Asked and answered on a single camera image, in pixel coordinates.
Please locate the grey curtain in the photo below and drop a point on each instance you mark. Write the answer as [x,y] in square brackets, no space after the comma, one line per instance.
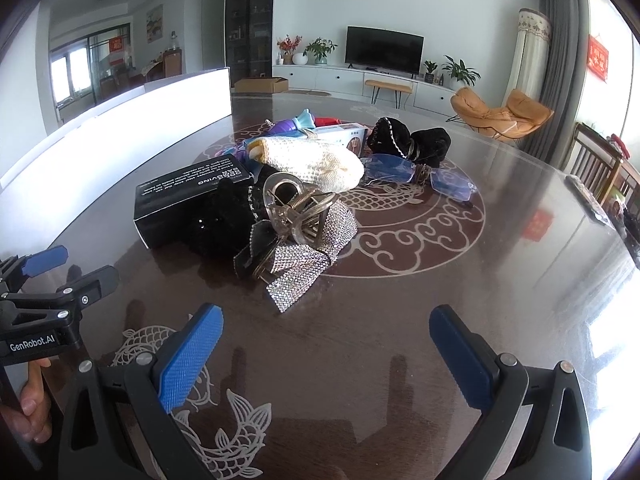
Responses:
[565,60]

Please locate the cream knitted pouch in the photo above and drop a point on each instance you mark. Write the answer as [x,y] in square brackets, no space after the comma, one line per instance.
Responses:
[315,162]

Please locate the blue lens glasses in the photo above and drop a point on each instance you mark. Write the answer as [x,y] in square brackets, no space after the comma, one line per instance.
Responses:
[390,169]

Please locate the clear water bottle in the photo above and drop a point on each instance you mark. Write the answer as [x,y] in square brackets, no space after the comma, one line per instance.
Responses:
[174,41]

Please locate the blue white medicine box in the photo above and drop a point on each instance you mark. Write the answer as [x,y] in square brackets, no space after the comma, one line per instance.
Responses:
[345,135]

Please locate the orange lounge chair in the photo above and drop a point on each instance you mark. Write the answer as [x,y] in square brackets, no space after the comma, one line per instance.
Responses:
[475,107]

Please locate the red flower bouquet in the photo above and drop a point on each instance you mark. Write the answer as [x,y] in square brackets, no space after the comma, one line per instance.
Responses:
[289,44]

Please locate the dark wooden chair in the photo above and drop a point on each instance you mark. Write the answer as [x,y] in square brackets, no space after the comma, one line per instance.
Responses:
[595,150]

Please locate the covered standing air conditioner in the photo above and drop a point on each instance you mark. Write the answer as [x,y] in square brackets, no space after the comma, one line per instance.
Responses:
[532,55]

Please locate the flat cardboard box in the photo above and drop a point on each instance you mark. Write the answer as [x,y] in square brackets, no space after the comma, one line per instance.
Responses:
[260,85]

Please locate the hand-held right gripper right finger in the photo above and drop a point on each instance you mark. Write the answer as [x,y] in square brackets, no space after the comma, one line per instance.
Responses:
[460,360]

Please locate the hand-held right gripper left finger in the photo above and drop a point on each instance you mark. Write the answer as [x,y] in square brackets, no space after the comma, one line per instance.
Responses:
[192,355]

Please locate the dark glass display cabinet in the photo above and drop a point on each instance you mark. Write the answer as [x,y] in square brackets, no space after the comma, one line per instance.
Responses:
[250,20]

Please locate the white round vase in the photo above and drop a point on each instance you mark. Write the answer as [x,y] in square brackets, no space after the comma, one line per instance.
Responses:
[300,58]

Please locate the small green potted plant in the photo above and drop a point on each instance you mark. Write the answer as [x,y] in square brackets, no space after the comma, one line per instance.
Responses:
[430,69]

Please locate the red wall hanging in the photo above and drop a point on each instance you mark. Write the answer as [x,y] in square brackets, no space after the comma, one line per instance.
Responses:
[598,57]

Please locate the silver rhinestone bow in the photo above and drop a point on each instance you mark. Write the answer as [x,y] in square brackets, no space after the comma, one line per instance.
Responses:
[295,265]

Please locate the black rhinestone velvet hair bow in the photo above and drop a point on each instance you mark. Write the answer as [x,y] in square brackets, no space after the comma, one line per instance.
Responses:
[220,225]

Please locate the person's left hand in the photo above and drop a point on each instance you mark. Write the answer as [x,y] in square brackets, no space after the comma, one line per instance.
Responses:
[35,400]

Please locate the red window poster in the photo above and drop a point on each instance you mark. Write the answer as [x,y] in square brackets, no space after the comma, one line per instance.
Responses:
[117,49]

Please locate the large white box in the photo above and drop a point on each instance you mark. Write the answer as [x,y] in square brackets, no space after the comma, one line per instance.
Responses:
[125,105]

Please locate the dark plastic packet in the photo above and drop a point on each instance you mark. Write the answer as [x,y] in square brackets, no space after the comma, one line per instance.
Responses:
[587,195]

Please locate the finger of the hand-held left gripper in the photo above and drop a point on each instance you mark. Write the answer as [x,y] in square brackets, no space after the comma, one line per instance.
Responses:
[95,282]
[45,260]

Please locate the white television cabinet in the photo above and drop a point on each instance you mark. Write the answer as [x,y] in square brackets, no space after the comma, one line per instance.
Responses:
[325,80]

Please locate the large leafy potted plant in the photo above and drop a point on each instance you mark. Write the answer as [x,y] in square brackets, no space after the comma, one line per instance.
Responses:
[462,71]

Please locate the bushy green potted plant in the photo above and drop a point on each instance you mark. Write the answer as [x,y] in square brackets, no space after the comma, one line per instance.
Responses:
[320,49]

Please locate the clear plastic hair claw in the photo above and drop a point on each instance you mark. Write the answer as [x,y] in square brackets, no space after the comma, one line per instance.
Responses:
[272,208]

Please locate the black cardboard box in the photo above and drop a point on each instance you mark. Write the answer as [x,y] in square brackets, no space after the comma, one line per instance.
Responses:
[170,200]

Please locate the wooden bench with metal legs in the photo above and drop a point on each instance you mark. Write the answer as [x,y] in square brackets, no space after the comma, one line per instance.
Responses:
[387,86]

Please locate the purple toy package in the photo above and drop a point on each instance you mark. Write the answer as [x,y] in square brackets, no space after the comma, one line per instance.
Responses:
[292,124]

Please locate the black television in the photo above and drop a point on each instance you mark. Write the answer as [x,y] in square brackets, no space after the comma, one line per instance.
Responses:
[385,50]

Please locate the wooden dining chair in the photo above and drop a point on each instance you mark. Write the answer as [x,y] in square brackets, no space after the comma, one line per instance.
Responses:
[171,62]

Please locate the red cloth pouch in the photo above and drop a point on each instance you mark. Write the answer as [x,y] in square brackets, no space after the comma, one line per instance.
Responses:
[327,121]

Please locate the framed wall picture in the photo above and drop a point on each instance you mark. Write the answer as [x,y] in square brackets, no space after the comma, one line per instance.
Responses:
[155,22]

